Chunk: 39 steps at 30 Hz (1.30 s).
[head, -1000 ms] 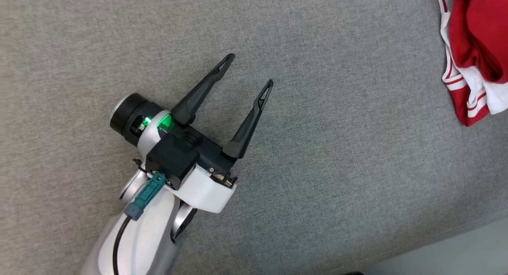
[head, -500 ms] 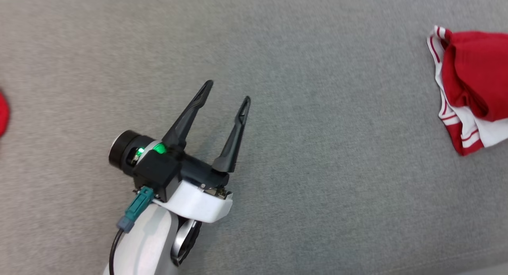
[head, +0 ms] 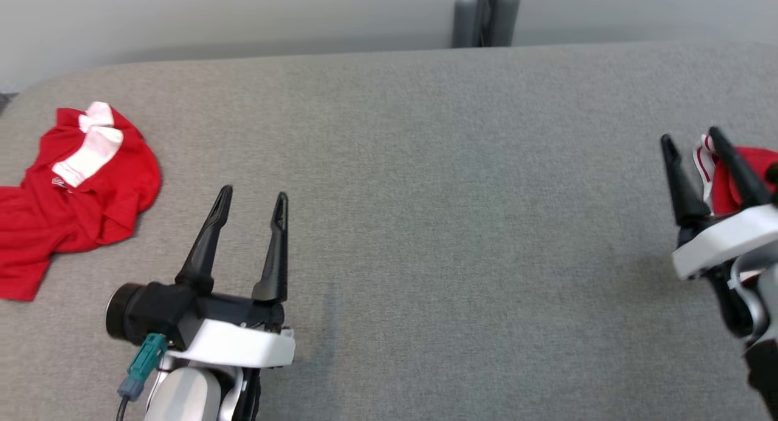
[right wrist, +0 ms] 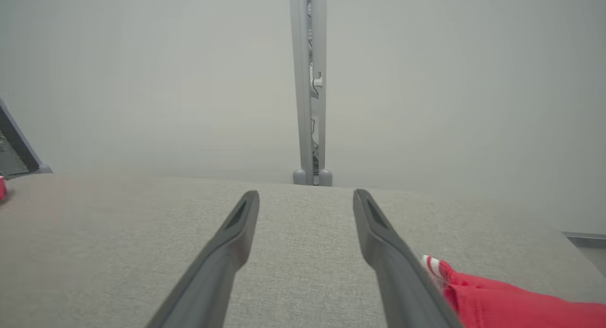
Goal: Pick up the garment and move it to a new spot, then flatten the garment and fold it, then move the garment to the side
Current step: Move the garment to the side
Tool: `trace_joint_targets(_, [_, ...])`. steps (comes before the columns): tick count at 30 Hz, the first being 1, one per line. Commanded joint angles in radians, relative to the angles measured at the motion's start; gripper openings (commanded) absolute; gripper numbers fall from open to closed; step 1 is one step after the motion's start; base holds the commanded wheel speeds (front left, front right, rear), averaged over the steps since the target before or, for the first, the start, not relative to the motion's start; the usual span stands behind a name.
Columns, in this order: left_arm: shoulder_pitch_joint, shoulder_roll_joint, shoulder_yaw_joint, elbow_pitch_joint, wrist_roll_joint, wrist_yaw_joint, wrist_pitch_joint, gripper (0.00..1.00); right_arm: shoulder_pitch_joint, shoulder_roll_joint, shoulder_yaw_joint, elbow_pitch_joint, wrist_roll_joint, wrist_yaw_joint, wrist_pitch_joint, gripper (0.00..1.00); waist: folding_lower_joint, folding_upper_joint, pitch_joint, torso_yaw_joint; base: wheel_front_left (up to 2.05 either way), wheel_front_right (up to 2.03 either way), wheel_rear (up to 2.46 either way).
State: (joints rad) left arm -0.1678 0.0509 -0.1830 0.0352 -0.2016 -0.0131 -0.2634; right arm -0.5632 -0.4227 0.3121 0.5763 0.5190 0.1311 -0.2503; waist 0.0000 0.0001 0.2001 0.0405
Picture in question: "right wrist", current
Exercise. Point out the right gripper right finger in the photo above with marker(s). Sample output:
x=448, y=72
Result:
x=402, y=280

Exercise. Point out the grey partition post with caster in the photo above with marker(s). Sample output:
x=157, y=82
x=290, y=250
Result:
x=21, y=153

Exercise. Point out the red basketball shorts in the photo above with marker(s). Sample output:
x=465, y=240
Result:
x=2, y=188

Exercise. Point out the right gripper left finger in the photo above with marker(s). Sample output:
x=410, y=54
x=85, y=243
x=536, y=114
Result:
x=208, y=280

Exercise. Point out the grey partition double post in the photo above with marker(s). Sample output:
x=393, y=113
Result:
x=310, y=82

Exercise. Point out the red white basketball jersey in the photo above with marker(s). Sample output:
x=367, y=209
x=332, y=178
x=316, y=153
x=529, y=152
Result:
x=511, y=304

